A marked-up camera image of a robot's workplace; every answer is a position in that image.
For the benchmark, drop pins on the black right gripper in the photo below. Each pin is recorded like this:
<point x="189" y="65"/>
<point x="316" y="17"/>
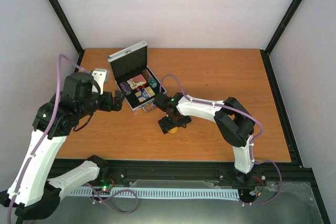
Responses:
<point x="185" y="119"/>

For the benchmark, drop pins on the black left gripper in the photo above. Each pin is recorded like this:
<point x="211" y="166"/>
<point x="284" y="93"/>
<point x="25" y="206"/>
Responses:
<point x="109" y="105"/>

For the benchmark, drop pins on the yellow big blind button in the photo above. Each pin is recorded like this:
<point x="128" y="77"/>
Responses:
<point x="173" y="130"/>

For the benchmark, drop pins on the aluminium poker case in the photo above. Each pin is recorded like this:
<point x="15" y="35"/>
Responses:
<point x="128" y="63"/>

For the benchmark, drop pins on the red playing card deck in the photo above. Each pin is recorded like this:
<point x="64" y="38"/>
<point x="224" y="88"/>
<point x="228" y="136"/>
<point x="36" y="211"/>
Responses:
<point x="136" y="81"/>

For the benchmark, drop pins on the yellow card box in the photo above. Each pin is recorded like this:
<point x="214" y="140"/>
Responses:
<point x="143" y="94"/>

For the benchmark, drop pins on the blue chip stack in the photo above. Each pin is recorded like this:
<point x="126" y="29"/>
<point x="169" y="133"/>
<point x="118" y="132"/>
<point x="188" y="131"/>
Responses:
<point x="153" y="84"/>
<point x="151" y="81"/>

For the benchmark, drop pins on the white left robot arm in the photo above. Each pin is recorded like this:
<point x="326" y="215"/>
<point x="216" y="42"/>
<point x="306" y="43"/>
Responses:
<point x="33" y="195"/>

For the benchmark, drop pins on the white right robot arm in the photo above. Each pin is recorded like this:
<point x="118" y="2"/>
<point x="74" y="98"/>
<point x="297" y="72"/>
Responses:
<point x="233" y="121"/>

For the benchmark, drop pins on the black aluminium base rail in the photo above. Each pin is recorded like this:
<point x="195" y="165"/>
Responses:
<point x="220" y="173"/>

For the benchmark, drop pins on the light blue cable duct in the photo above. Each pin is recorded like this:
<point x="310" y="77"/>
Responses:
<point x="171" y="193"/>

